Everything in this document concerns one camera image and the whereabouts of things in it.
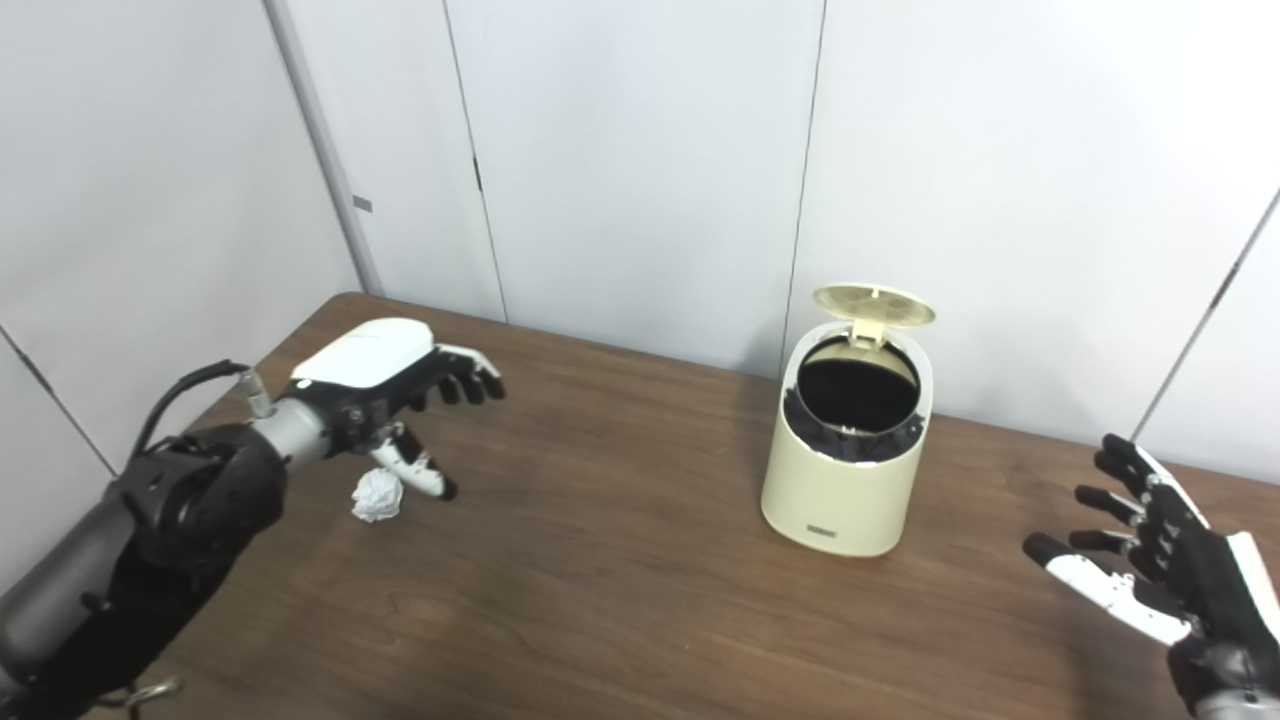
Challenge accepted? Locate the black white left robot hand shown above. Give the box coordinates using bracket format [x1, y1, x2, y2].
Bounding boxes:
[290, 318, 506, 501]

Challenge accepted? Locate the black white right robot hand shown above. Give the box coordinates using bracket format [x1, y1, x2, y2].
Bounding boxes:
[1022, 433, 1280, 713]

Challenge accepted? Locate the white paper ball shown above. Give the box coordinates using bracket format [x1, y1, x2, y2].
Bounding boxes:
[351, 468, 406, 523]

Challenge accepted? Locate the cream round bin lid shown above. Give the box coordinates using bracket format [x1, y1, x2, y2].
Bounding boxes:
[811, 284, 937, 349]

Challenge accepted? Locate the cream-colored bin body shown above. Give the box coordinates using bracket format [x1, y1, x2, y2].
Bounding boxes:
[760, 318, 935, 558]

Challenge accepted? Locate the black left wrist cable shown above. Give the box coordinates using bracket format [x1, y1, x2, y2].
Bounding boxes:
[130, 360, 276, 461]

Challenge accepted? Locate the gray wall corner post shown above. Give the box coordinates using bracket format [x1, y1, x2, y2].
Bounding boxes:
[262, 0, 386, 296]

